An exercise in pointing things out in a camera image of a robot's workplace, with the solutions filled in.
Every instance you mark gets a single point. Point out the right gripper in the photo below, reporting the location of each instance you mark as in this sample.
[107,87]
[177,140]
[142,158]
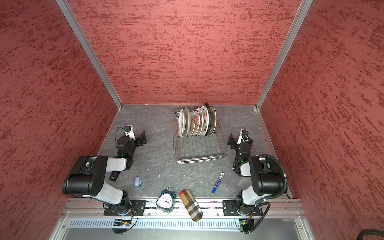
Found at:
[237,141]

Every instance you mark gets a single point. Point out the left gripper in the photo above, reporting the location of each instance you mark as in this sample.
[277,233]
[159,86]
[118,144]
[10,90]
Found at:
[137,141]

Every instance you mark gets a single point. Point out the plain white plate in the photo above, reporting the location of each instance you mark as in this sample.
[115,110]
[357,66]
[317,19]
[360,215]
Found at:
[187,122]

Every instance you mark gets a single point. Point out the dark striped rim plate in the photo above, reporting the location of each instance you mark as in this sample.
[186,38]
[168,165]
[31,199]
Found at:
[208,118]

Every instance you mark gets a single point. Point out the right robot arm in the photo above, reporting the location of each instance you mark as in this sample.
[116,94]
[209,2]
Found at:
[268,177]

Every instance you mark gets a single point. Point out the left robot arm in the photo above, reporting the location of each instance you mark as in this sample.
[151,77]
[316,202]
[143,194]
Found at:
[87,177]

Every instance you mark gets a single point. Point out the brown patterned plate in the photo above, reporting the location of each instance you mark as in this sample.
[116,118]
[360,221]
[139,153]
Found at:
[213,120]

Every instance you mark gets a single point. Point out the watermelon pattern plate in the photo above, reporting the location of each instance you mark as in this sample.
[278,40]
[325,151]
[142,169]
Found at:
[204,111]

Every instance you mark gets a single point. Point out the small light blue object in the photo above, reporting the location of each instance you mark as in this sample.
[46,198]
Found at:
[138,183]

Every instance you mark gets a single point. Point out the blue marker pen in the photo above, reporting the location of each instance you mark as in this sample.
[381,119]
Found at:
[218,182]

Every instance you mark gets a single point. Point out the small sunburst plate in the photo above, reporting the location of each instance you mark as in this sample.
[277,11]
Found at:
[192,123]

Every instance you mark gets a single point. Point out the white plate red text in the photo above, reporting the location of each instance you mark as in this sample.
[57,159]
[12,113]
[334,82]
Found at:
[181,123]

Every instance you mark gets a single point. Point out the white plate red dots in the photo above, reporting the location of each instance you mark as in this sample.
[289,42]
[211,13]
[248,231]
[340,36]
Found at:
[201,121]

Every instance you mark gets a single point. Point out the teal alarm clock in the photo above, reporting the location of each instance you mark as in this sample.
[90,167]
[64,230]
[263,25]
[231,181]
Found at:
[166,200]

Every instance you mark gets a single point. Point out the plaid cylindrical case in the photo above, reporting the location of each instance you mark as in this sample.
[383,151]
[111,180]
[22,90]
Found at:
[191,205]

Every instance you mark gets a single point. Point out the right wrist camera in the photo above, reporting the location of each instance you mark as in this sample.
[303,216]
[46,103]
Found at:
[243,136]

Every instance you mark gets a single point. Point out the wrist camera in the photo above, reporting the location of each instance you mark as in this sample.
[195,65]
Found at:
[129,132]
[243,136]

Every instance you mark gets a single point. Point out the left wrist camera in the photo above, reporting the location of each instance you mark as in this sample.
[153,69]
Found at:
[129,132]

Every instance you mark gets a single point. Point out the wire dish rack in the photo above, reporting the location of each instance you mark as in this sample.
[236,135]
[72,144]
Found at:
[197,149]

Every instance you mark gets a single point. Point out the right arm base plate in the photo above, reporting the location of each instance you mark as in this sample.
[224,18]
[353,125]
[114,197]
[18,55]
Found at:
[231,207]

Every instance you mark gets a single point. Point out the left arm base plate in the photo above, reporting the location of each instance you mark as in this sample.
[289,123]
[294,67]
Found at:
[135,207]

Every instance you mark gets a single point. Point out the aluminium front rail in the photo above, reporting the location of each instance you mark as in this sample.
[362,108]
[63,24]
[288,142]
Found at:
[281,208]

